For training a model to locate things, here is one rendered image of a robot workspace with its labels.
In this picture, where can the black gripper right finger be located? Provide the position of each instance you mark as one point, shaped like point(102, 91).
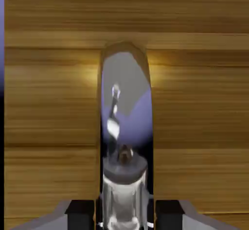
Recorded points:
point(168, 215)

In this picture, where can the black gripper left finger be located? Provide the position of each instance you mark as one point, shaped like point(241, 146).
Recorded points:
point(80, 215)

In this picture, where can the light wood cabinet door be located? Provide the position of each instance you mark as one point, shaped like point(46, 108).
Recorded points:
point(48, 136)

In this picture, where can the light wood cabinet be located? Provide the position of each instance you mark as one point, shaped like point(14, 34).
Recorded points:
point(116, 10)

